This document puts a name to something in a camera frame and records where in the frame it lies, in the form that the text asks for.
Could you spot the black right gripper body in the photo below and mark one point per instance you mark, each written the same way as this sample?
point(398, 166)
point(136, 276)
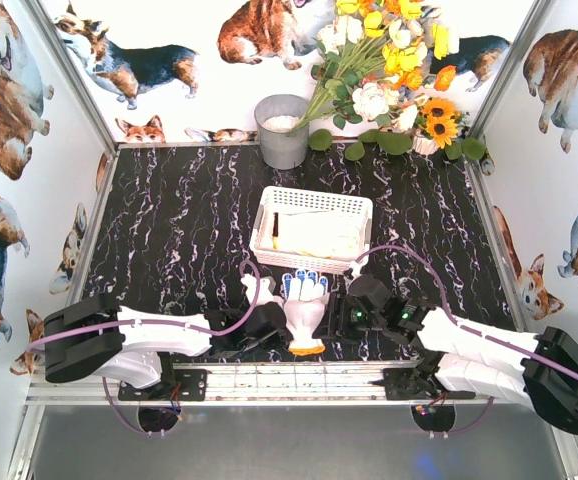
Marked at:
point(337, 318)

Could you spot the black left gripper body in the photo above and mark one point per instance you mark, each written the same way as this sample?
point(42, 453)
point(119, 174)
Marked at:
point(271, 320)

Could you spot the cream knit glove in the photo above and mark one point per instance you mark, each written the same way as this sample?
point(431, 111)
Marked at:
point(318, 234)

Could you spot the blue dotted white glove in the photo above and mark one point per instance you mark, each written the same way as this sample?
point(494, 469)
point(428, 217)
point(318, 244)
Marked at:
point(304, 285)

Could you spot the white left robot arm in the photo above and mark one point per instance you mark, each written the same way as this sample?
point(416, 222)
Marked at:
point(98, 336)

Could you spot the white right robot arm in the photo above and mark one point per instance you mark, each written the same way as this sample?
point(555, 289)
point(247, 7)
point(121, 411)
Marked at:
point(459, 358)

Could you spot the white plastic storage basket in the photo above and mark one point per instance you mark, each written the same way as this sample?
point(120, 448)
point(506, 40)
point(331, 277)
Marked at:
point(276, 199)

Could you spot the sunflower pot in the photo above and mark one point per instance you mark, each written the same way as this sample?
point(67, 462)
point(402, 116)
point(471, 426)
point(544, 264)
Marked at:
point(440, 126)

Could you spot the grey metal bucket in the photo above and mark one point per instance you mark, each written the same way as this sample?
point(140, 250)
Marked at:
point(283, 139)

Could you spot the artificial flower bouquet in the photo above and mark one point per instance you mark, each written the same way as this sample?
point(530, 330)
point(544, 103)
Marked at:
point(380, 60)

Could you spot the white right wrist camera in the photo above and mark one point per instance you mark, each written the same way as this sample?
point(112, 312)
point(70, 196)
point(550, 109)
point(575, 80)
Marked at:
point(352, 273)

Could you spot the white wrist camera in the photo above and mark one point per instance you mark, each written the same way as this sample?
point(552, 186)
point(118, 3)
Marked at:
point(260, 292)
point(352, 273)

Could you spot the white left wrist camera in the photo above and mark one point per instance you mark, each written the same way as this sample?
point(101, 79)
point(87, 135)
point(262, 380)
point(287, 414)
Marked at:
point(260, 292)

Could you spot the aluminium front rail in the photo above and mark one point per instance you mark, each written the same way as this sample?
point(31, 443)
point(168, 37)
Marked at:
point(257, 384)

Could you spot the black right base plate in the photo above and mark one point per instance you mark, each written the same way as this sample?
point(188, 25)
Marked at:
point(419, 382)

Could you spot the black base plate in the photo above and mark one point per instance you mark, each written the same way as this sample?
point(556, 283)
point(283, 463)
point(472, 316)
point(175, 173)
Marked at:
point(419, 382)
point(186, 385)

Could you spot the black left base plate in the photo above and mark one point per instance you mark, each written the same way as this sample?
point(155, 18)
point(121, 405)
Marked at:
point(186, 385)

